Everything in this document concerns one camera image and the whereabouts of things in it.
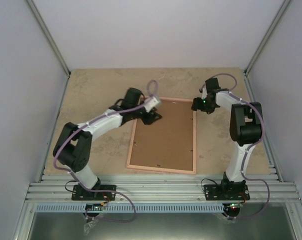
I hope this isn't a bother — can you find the brown cardboard backing board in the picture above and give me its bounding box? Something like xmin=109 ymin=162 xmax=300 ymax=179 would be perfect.
xmin=129 ymin=99 xmax=195 ymax=172

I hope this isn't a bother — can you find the pink wooden picture frame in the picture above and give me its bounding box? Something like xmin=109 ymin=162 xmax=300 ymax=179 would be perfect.
xmin=126 ymin=96 xmax=198 ymax=176

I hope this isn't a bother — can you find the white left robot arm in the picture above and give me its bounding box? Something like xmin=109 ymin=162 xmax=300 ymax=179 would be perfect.
xmin=53 ymin=104 xmax=162 ymax=200

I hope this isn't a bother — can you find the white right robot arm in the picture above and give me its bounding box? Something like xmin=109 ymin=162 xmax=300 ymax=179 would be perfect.
xmin=191 ymin=88 xmax=265 ymax=200

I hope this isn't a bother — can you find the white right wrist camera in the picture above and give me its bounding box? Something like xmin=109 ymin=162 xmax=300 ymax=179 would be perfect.
xmin=199 ymin=85 xmax=207 ymax=101

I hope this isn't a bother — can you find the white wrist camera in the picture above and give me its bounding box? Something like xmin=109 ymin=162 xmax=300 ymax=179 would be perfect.
xmin=199 ymin=85 xmax=207 ymax=101
xmin=142 ymin=95 xmax=162 ymax=113

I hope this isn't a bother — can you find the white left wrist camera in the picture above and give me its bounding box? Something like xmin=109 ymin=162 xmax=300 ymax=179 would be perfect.
xmin=142 ymin=95 xmax=162 ymax=113

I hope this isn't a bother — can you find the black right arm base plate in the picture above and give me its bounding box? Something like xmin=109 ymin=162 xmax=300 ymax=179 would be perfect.
xmin=202 ymin=182 xmax=251 ymax=201

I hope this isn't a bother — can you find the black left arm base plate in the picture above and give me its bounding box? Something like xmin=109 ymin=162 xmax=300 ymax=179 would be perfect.
xmin=71 ymin=184 xmax=117 ymax=202

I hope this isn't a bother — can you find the aluminium rail platform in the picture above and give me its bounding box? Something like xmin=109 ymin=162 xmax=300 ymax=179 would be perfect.
xmin=25 ymin=165 xmax=301 ymax=203

